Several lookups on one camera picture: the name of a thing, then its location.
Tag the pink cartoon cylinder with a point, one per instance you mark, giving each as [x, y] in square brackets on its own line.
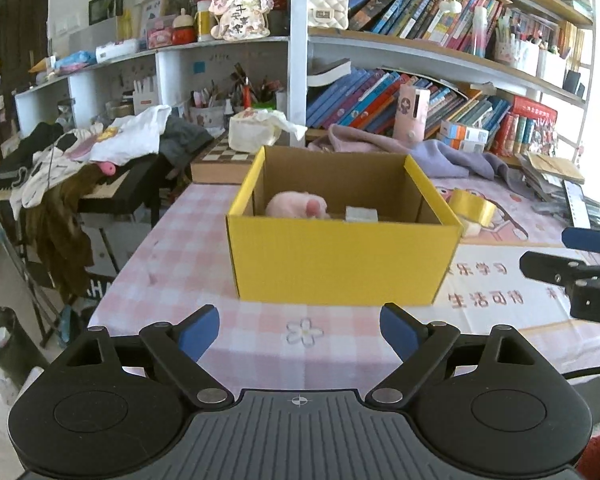
[409, 115]

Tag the red boxed book set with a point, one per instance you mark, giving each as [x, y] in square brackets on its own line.
[525, 127]

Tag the pink checked tablecloth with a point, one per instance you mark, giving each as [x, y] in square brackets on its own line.
[180, 260]

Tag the brown cloth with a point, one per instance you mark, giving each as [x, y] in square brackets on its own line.
[62, 240]

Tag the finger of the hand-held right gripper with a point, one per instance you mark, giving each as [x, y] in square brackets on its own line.
[590, 240]
[545, 267]

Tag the white quilted handbag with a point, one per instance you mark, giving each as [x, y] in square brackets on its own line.
[327, 10]

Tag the white storage box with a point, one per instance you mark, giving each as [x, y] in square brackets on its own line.
[551, 67]

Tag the cartoon pen box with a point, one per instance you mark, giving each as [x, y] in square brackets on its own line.
[207, 115]

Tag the pink towel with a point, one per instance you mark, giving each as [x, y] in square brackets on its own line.
[350, 140]

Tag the orange white small box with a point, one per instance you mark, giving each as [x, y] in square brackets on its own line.
[465, 131]
[460, 146]

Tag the white shelf unit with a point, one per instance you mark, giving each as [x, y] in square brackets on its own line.
[297, 60]

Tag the row of slanted books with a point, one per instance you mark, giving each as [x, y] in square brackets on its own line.
[410, 7]

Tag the black waste bin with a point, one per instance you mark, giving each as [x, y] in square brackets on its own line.
[7, 355]

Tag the cream tissue box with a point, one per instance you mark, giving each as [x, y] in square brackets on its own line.
[250, 135]

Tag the stack of papers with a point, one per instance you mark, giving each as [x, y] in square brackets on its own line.
[550, 167]

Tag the pink gift box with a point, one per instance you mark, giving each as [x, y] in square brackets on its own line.
[160, 35]

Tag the red cream figurine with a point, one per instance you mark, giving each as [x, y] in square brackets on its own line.
[183, 30]

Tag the grey cloth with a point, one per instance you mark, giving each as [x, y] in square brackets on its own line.
[185, 137]

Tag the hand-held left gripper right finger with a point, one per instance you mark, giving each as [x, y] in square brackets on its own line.
[397, 330]

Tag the white patterned cloth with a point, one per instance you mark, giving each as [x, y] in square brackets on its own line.
[45, 170]

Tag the grey lying book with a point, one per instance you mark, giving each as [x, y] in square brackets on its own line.
[330, 72]

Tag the black side table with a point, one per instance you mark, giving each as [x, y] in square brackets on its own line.
[130, 185]

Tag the row of blue books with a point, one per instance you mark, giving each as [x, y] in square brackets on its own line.
[350, 97]

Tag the pink glitter tube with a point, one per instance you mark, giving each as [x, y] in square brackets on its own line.
[480, 30]

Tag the blue packet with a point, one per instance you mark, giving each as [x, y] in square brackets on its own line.
[75, 62]

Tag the smartphone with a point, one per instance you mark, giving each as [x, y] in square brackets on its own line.
[577, 205]

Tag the yellow tape roll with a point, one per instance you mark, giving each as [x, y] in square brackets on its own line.
[472, 205]

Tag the purple cloth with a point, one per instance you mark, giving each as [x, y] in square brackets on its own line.
[445, 157]

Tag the white pen cup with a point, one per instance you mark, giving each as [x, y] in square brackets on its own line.
[517, 55]

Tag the yellow label bottle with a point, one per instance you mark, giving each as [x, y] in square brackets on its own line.
[205, 20]

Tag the black picture frame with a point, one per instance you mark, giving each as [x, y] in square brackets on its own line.
[105, 7]

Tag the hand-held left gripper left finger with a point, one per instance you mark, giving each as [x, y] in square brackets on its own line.
[197, 330]

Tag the white red paper box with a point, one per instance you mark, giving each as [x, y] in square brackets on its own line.
[146, 100]

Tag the green brush holder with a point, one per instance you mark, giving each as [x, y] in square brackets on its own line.
[260, 95]

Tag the small black box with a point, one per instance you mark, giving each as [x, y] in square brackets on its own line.
[572, 82]

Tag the wooden chessboard case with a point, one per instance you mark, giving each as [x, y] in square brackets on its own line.
[215, 167]

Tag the pink pig plush toy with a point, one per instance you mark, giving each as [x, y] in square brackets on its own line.
[290, 205]

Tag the cartoon cat figure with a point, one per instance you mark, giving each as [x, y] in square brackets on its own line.
[242, 15]

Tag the yellow cardboard box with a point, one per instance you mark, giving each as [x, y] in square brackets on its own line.
[340, 260]

